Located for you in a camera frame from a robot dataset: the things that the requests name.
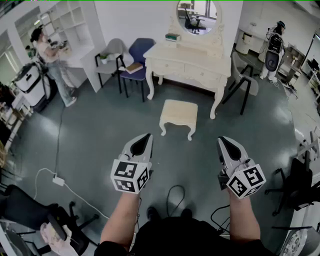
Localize white equipment case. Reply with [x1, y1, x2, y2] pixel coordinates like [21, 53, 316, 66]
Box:
[13, 62, 59, 113]

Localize person's left black shoe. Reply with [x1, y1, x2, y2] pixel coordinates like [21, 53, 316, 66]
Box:
[146, 206, 161, 222]

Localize grey chair with black frame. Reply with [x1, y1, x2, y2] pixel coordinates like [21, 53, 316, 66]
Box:
[221, 51, 260, 116]
[94, 38, 131, 94]

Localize person's black clothing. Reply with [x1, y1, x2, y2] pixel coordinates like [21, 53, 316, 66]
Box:
[94, 216, 276, 256]

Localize white round cabinet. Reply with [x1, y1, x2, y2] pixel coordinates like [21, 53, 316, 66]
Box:
[236, 27, 266, 55]

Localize brown book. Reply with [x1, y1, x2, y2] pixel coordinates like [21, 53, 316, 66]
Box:
[124, 62, 144, 75]

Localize white ornate dressing table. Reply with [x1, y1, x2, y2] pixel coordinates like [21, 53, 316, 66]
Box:
[142, 0, 232, 120]

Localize white shelf unit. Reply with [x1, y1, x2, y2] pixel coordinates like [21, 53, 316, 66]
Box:
[37, 0, 107, 93]

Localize tangle of floor cables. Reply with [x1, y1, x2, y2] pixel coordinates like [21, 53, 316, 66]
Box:
[273, 79, 299, 100]

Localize person's right forearm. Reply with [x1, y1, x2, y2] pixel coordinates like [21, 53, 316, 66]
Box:
[226, 188, 261, 245]

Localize cream upholstered stool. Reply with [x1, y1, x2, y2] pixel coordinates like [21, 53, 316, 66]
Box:
[159, 99, 199, 142]

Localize blue chair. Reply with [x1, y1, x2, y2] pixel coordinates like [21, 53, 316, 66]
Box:
[119, 37, 156, 103]

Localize person's right black shoe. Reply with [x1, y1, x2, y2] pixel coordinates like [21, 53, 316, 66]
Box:
[180, 207, 193, 221]

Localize white metal frame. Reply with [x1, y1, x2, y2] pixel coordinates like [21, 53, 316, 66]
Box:
[296, 126, 320, 173]

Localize person's left forearm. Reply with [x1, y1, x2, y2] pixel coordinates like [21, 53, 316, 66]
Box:
[99, 191, 141, 247]

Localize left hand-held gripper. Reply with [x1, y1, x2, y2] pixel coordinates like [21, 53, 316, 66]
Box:
[110, 133, 154, 195]

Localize white power cable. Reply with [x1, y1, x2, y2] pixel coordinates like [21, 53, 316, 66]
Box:
[33, 167, 111, 221]

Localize black office chair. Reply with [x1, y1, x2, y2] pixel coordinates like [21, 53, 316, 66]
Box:
[0, 184, 100, 256]
[264, 149, 320, 217]

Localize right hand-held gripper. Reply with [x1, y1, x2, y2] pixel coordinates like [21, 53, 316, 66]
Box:
[216, 136, 267, 200]

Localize wooden shelf rack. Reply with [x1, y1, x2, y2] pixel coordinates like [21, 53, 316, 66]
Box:
[282, 44, 307, 83]

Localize person's black shoe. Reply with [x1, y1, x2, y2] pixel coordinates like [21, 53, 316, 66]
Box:
[180, 207, 193, 221]
[146, 206, 161, 222]

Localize grey patterned chair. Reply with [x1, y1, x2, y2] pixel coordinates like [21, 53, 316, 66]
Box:
[278, 226, 320, 256]

